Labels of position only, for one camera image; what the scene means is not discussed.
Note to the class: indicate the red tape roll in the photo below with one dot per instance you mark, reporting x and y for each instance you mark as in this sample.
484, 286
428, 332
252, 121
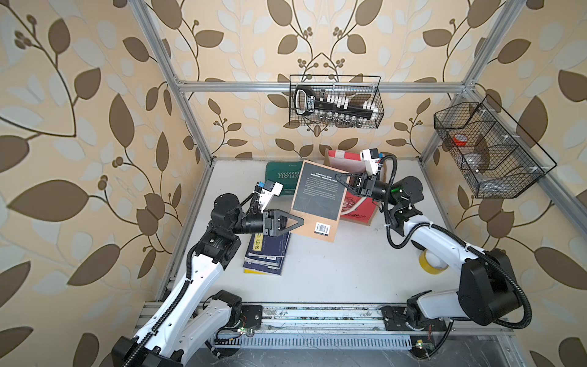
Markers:
460, 140

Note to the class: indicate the aluminium frame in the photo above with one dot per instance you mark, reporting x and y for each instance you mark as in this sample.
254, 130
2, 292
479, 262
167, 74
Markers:
179, 88

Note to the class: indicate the green plastic tool case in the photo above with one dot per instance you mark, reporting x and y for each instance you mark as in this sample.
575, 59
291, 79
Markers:
285, 173

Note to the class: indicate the navy book barcode back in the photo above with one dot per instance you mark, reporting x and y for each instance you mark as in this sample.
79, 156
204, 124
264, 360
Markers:
273, 267

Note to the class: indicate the bottom yellow book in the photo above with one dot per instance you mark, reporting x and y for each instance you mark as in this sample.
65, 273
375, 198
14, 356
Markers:
249, 271

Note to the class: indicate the black wire basket right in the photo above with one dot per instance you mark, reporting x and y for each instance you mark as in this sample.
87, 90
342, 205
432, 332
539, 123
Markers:
503, 158

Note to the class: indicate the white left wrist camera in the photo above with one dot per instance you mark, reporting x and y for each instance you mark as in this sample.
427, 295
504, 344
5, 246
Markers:
266, 191

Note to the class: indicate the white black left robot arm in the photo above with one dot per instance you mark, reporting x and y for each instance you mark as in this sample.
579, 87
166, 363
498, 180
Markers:
177, 330

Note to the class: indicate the black brown cover book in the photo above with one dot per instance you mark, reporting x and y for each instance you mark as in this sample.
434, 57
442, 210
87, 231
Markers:
318, 200

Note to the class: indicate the black wire basket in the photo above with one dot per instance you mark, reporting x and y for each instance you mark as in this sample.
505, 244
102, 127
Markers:
358, 88
503, 158

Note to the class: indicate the yellow tape roll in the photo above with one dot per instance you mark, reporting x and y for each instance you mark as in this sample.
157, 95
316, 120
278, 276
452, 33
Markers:
432, 264

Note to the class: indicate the navy book yellow label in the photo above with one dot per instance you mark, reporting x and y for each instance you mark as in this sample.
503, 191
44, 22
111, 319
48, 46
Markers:
264, 249

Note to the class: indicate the black wire basket back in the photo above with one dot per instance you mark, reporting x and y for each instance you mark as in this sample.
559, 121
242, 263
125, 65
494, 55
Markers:
358, 88

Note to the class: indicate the burlap canvas bag red front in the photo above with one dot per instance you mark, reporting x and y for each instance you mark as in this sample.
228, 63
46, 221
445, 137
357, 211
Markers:
359, 210

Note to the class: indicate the black socket wrench set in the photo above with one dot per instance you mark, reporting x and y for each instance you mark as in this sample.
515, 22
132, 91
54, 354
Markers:
306, 102

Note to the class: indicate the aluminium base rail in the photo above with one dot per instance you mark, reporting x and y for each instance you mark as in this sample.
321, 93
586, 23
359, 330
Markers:
344, 327

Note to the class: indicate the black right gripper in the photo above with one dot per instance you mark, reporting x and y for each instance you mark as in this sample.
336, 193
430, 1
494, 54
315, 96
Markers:
364, 183

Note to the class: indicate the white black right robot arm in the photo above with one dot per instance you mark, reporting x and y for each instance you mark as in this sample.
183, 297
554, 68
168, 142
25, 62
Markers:
487, 293

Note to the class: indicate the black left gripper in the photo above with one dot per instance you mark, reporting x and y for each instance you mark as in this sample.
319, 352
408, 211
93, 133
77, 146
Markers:
271, 222

